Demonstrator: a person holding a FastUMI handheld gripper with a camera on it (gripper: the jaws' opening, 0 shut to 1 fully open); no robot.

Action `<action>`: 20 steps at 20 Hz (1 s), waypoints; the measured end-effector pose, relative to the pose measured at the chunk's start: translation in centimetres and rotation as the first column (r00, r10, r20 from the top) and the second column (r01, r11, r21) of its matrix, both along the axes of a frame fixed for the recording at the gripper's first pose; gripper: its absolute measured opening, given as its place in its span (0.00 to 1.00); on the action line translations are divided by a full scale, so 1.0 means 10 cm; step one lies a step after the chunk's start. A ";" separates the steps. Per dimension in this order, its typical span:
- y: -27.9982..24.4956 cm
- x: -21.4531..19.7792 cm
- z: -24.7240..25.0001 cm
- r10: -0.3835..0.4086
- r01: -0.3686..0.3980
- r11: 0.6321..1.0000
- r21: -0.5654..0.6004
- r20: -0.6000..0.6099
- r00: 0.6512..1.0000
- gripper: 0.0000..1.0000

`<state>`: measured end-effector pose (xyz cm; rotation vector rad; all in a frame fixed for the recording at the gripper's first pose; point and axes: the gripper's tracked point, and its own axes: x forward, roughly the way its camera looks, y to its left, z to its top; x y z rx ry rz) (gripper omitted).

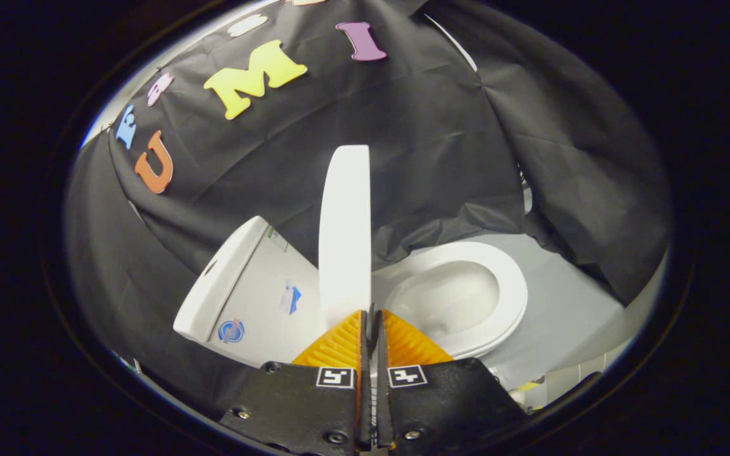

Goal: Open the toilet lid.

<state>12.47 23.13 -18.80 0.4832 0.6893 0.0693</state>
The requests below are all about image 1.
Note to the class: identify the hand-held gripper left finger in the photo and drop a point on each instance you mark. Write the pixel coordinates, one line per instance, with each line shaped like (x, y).
(314, 411)

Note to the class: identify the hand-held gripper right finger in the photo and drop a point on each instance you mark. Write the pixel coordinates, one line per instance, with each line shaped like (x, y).
(441, 411)

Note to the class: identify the white toilet lid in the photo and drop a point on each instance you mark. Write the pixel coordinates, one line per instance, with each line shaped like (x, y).
(345, 240)

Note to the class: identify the white toilet with tank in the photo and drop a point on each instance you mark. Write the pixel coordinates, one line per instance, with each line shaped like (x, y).
(257, 297)

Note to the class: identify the small yellow item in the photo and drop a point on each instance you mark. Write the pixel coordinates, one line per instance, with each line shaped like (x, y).
(528, 386)

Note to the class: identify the black backdrop cloth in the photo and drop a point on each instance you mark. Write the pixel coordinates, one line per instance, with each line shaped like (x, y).
(428, 158)

